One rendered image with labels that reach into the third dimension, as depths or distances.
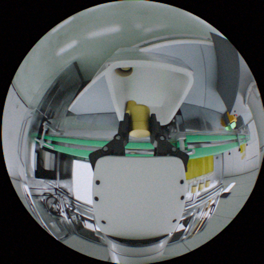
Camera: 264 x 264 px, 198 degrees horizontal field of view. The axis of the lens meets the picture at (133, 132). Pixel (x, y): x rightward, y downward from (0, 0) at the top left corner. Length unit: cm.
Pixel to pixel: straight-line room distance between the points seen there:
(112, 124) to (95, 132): 8
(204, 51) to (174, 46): 10
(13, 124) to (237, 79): 369
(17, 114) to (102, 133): 334
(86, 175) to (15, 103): 335
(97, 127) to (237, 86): 53
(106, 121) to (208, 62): 46
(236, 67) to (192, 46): 13
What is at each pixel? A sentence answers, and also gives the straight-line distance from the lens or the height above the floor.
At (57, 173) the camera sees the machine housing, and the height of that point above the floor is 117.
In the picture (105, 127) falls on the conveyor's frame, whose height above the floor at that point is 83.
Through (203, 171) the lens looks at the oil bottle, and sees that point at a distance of 52.
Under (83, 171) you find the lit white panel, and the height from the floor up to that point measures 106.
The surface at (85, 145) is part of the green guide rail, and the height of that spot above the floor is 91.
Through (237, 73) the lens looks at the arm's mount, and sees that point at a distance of 27.
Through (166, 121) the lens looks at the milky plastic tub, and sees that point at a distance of 31.
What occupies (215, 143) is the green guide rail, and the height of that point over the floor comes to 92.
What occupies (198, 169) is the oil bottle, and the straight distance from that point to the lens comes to 49.
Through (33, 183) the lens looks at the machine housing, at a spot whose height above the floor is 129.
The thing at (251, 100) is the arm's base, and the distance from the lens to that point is 33.
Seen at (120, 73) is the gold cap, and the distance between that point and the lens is 21.
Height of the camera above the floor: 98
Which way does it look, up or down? 22 degrees down
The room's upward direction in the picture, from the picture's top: 178 degrees counter-clockwise
